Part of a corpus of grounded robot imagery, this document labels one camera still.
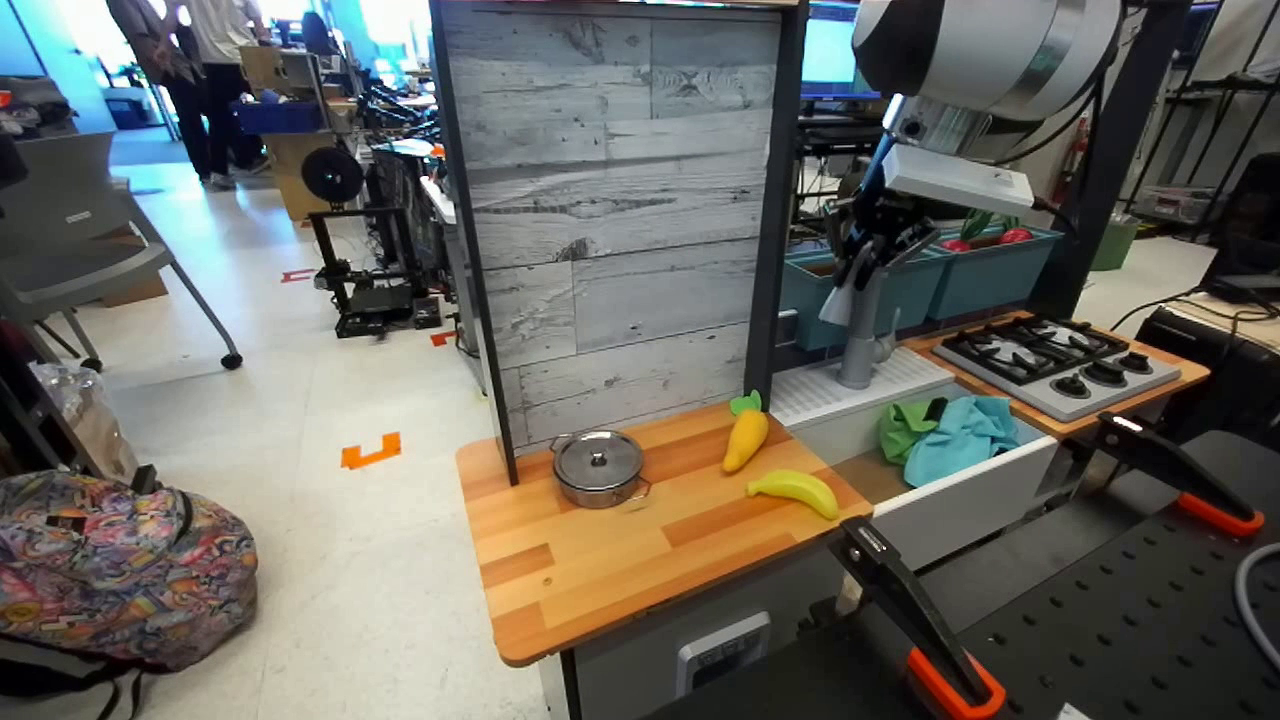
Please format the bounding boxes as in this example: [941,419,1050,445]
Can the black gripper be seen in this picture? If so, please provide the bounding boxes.
[837,195,965,294]

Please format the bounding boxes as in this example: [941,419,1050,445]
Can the steel pot lid black knob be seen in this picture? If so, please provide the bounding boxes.
[554,425,650,485]

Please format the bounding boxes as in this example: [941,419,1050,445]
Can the small steel pot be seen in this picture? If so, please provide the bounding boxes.
[548,445,657,515]

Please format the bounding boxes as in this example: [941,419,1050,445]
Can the grey toy faucet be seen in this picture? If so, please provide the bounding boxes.
[818,224,941,394]

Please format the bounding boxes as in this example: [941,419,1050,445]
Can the teal planter box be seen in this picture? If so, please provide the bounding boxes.
[926,224,1074,327]
[776,238,936,358]

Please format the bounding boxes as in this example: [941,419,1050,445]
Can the red toy radish green leaves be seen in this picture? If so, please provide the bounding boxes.
[936,210,1040,261]

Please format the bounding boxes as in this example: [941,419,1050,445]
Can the teal cloth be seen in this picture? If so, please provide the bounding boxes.
[900,394,1027,494]

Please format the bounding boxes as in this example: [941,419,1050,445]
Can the grey toy stove black grates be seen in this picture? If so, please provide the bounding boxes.
[934,314,1190,430]

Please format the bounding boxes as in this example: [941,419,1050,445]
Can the computer monitor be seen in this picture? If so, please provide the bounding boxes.
[801,0,865,95]

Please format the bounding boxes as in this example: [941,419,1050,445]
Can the small orange carrot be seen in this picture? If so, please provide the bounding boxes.
[720,389,776,480]

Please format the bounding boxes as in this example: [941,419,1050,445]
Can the yellow toy banana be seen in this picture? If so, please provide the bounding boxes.
[744,469,848,527]

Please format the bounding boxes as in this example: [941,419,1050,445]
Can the white toy sink basin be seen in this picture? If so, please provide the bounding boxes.
[769,350,1066,578]

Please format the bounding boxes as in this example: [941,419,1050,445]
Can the grey wood backsplash panel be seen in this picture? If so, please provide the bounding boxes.
[439,3,783,456]

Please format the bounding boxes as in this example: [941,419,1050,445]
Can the black office chair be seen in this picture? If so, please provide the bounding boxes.
[1195,151,1280,314]

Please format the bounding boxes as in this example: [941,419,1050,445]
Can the black 3D printer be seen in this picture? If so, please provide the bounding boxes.
[295,137,449,341]

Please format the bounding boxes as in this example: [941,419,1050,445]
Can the person in dark trousers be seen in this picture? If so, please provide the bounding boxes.
[165,0,271,192]

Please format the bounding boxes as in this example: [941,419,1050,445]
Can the grey folding chair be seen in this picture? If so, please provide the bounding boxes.
[0,133,249,376]

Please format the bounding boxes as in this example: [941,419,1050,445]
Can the colourful patterned backpack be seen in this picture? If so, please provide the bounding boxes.
[0,464,261,677]

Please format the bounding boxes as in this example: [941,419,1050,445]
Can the black frame post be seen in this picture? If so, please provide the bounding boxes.
[430,0,519,489]
[742,0,811,406]
[1038,0,1195,325]

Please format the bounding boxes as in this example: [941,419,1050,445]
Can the black clamp orange handle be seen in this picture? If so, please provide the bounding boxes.
[825,515,1012,720]
[1091,414,1271,544]

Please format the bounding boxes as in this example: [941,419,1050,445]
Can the grey cabinet handle box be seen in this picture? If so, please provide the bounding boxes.
[672,610,776,699]

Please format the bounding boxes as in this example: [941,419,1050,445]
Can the grey cable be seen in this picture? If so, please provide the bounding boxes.
[1232,538,1280,672]

